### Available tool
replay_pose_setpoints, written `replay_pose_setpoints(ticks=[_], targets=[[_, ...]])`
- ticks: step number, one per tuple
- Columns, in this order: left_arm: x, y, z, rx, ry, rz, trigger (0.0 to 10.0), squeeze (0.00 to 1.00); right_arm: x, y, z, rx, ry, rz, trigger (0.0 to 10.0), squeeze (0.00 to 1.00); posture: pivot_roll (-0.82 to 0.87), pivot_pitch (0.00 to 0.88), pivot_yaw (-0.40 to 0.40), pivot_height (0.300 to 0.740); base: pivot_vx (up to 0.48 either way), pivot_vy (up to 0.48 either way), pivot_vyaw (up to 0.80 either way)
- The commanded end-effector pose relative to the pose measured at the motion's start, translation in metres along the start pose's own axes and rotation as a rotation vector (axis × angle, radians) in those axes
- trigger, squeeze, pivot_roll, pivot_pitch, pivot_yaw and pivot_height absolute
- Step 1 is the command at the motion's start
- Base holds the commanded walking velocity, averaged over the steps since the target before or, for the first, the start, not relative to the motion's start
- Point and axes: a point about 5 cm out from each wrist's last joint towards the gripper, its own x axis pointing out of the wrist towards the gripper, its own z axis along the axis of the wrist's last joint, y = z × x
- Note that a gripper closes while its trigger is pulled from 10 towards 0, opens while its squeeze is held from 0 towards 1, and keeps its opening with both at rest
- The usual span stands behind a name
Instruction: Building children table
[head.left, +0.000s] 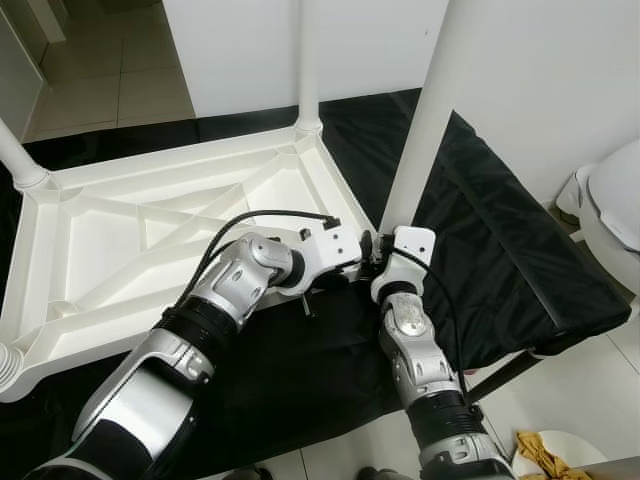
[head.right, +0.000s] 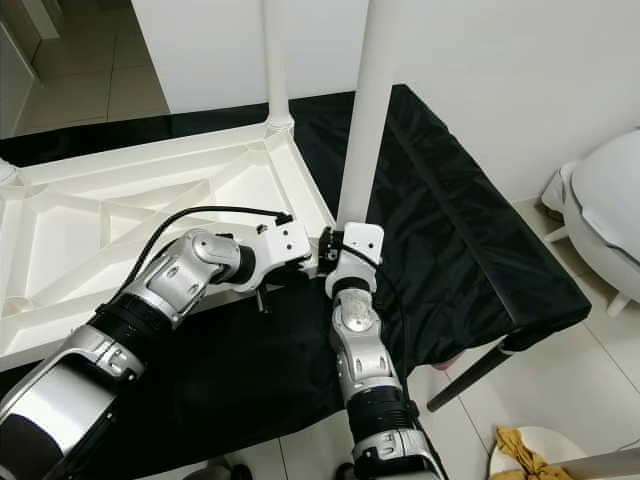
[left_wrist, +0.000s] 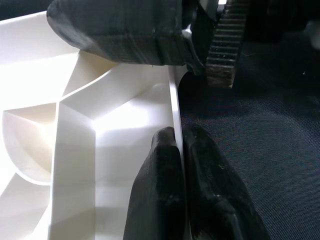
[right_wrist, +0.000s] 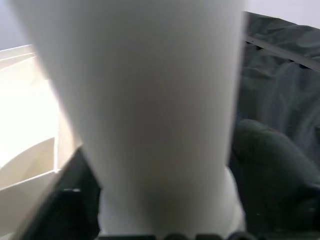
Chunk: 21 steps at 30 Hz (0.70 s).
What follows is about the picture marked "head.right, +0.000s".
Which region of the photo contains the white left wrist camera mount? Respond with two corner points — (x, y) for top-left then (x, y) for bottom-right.
(253, 220), (313, 286)

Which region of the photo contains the black-legged table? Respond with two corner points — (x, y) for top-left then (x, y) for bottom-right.
(427, 338), (513, 413)

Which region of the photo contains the white plastic children table top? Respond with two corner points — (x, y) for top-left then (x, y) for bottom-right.
(0, 120), (339, 373)

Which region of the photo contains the mustard yellow cloth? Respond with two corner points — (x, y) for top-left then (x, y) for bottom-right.
(494, 426), (573, 480)

